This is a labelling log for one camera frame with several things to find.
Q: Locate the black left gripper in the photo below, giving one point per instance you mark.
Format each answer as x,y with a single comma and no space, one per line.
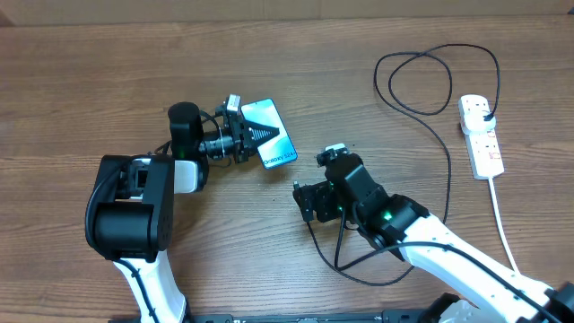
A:
239,129

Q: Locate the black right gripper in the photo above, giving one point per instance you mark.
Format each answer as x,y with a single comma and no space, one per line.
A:
323,195

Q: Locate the Samsung Galaxy smartphone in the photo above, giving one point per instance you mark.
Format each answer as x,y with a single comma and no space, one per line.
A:
279,150

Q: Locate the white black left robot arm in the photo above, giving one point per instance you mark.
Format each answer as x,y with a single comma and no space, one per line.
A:
129,215

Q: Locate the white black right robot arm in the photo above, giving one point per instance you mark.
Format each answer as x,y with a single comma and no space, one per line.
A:
484,289

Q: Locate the white charger plug adapter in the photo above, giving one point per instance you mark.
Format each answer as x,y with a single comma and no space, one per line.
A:
477,122

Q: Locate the white power strip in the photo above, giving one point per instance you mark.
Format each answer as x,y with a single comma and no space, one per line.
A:
483,149

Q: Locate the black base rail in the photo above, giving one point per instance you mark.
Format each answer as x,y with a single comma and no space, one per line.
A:
385,316

